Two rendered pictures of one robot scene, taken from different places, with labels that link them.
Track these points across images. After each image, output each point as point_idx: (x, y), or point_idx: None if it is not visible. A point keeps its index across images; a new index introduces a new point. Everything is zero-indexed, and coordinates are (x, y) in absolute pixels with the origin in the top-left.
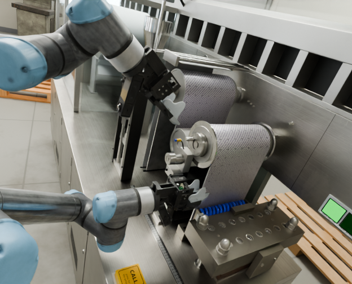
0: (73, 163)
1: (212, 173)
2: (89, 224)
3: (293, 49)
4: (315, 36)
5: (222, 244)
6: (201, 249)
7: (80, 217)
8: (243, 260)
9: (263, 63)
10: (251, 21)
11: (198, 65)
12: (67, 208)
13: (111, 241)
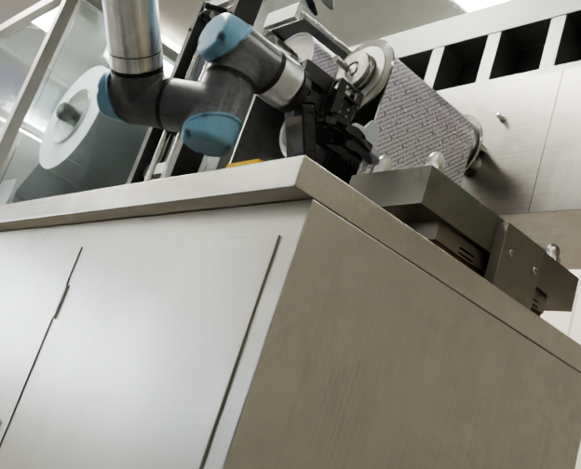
0: (13, 218)
1: (386, 114)
2: (180, 85)
3: (476, 63)
4: (506, 11)
5: (431, 155)
6: (388, 186)
7: (159, 80)
8: (473, 217)
9: (431, 79)
10: (398, 42)
11: (327, 42)
12: (159, 25)
13: (227, 103)
